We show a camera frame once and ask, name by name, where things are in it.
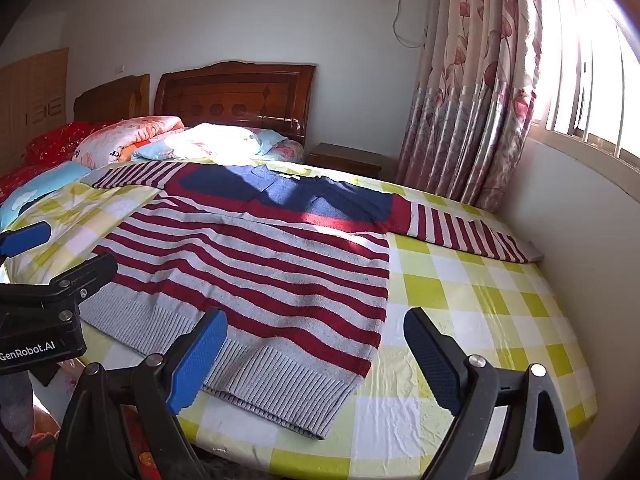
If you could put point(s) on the red grey striped sweater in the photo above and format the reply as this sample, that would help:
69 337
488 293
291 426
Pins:
250 260

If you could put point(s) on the white blue floral quilt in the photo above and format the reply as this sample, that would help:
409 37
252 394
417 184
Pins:
220 137

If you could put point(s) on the yellow checked bed sheet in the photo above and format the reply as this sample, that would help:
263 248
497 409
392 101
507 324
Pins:
475 310

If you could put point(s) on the barred window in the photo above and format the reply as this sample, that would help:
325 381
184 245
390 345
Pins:
590 70

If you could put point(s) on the small plain wooden headboard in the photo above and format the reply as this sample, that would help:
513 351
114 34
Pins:
110 100

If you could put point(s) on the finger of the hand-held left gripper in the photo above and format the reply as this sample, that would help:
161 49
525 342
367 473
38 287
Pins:
90 272
25 237

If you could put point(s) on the wooden nightstand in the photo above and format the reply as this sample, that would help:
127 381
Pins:
350 157

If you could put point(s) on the pink orange floral quilt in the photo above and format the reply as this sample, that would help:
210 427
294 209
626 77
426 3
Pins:
125 135

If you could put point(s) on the light wooden wardrobe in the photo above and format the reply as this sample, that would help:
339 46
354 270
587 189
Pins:
35 95

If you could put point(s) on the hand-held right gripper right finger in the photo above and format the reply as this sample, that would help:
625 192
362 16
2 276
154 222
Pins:
430 355

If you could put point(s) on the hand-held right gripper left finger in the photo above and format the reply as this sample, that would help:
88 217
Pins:
200 355

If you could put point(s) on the red pillow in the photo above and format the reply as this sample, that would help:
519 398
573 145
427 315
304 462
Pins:
60 140

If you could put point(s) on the large carved wooden headboard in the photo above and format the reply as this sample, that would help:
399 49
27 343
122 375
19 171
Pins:
235 95

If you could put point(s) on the pink floral curtain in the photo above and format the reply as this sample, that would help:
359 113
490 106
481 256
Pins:
465 110

